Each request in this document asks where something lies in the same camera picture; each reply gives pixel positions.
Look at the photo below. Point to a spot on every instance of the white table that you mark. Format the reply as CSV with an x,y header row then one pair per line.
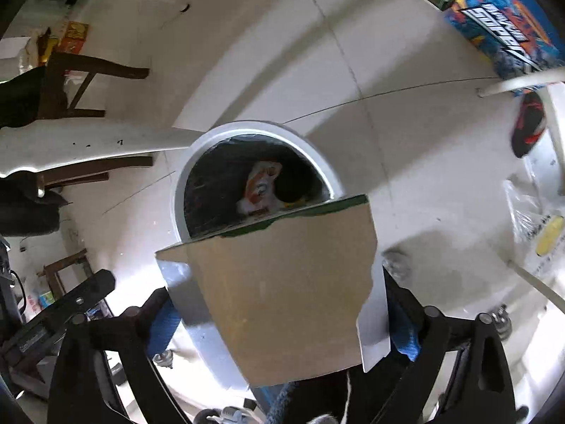
x,y
88,145

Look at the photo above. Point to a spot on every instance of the person's dark blue sweater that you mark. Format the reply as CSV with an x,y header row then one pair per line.
x,y
282,402

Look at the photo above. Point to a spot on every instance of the chrome dumbbell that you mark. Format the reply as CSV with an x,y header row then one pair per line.
x,y
501,320
163,358

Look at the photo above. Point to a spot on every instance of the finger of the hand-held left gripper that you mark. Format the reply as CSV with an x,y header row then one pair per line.
x,y
86,291

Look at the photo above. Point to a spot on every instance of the black jacket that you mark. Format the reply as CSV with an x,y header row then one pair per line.
x,y
17,97

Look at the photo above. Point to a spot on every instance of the orange cardboard box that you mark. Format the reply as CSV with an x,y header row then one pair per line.
x,y
75,37

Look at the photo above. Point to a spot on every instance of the brown wooden chair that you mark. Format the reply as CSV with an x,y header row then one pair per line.
x,y
88,68

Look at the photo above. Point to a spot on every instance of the white round trash bin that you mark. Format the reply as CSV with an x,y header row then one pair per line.
x,y
187,172

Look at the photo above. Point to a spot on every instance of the green cardboard carton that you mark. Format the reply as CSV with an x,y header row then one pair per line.
x,y
282,291

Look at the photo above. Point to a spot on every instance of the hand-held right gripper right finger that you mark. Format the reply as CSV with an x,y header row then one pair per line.
x,y
406,332

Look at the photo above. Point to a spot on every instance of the blue printed box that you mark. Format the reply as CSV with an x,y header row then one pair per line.
x,y
499,17

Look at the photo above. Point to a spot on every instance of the grey fluffy slipper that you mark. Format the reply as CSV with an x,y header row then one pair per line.
x,y
396,263

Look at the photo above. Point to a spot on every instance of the red black slipper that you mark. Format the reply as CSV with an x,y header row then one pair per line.
x,y
529,123

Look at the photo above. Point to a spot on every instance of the clear smiley plastic bag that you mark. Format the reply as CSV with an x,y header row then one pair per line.
x,y
525,212

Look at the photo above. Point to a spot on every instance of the black bin liner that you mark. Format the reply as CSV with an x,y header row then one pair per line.
x,y
212,185

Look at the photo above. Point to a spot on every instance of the brown wooden frame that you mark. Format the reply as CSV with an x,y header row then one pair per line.
x,y
66,267

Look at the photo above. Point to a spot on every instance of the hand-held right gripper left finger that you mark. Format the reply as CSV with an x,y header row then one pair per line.
x,y
161,323

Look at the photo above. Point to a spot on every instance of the orange white wrapper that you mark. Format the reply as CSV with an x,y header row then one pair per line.
x,y
260,185

